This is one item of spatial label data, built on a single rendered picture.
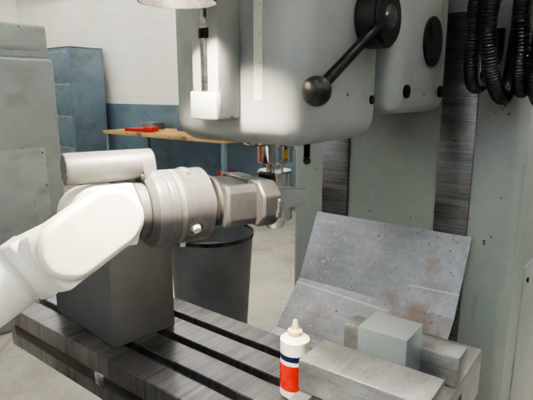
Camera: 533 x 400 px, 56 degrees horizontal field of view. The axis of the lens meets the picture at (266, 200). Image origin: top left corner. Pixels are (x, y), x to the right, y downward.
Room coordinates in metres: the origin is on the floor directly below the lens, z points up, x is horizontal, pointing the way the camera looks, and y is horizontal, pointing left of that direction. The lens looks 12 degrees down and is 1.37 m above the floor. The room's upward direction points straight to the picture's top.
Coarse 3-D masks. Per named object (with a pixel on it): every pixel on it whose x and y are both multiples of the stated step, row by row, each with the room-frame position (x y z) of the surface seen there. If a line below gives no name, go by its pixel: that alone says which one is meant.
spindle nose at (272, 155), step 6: (258, 150) 0.64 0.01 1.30; (264, 150) 0.63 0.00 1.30; (270, 150) 0.63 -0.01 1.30; (276, 150) 0.63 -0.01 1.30; (282, 150) 0.63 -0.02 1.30; (288, 150) 0.63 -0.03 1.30; (258, 156) 0.64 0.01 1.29; (264, 156) 0.63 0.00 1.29; (270, 156) 0.63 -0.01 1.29; (276, 156) 0.63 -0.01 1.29; (282, 156) 0.63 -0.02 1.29; (288, 156) 0.63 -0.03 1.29; (264, 162) 0.63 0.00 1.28; (270, 162) 0.63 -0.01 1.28; (276, 162) 0.63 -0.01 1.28; (282, 162) 0.63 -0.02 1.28; (288, 162) 0.63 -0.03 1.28
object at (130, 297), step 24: (120, 264) 0.75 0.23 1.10; (144, 264) 0.78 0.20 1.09; (168, 264) 0.82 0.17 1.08; (96, 288) 0.77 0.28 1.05; (120, 288) 0.75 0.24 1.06; (144, 288) 0.78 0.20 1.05; (168, 288) 0.82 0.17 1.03; (72, 312) 0.84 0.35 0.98; (96, 312) 0.78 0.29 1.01; (120, 312) 0.75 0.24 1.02; (144, 312) 0.78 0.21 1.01; (168, 312) 0.81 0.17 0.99; (120, 336) 0.75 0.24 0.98; (144, 336) 0.78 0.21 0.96
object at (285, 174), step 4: (264, 168) 0.66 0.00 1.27; (284, 168) 0.66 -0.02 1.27; (288, 168) 0.66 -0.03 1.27; (260, 172) 0.64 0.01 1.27; (264, 172) 0.63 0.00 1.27; (268, 172) 0.63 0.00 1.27; (272, 172) 0.63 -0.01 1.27; (276, 172) 0.63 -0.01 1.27; (280, 172) 0.63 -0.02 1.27; (284, 172) 0.63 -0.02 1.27; (288, 172) 0.63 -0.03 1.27; (292, 172) 0.64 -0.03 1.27; (260, 176) 0.64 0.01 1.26; (264, 176) 0.63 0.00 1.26; (268, 176) 0.63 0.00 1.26; (272, 176) 0.63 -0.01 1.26; (276, 176) 0.63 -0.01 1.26; (280, 176) 0.63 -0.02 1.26; (284, 176) 0.63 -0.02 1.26; (288, 176) 0.63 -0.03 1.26; (292, 176) 0.64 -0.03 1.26
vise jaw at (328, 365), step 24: (312, 360) 0.52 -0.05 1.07; (336, 360) 0.52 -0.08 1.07; (360, 360) 0.52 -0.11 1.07; (384, 360) 0.52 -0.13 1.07; (312, 384) 0.51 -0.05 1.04; (336, 384) 0.49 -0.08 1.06; (360, 384) 0.47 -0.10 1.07; (384, 384) 0.47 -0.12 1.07; (408, 384) 0.47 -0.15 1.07; (432, 384) 0.47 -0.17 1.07
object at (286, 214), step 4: (276, 180) 0.63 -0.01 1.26; (280, 180) 0.63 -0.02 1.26; (284, 180) 0.63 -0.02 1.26; (288, 180) 0.63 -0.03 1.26; (292, 180) 0.64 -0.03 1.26; (276, 184) 0.63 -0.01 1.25; (280, 184) 0.63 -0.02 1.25; (284, 184) 0.63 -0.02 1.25; (288, 184) 0.63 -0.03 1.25; (292, 184) 0.65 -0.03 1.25; (288, 208) 0.63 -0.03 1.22; (284, 212) 0.63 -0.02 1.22; (288, 212) 0.63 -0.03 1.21; (284, 216) 0.63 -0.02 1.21; (288, 216) 0.63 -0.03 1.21; (280, 220) 0.63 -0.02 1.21; (284, 220) 0.63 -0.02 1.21; (288, 220) 0.64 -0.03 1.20
